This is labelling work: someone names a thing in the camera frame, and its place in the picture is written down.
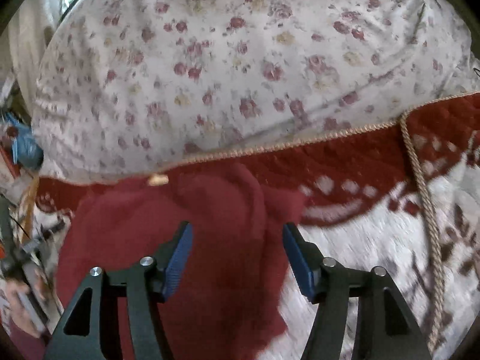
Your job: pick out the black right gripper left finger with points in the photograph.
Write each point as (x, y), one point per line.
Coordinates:
(110, 307)

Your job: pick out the dark red small garment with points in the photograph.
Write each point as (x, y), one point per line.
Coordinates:
(226, 305)

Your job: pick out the red and white plush blanket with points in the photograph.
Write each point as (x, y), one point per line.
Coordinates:
(403, 195)

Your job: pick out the blue plastic bag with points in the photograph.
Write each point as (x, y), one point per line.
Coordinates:
(25, 150)

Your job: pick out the white floral bed sheet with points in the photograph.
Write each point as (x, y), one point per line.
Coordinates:
(126, 86)

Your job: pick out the beige curtain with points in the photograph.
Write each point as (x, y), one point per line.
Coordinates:
(30, 31)

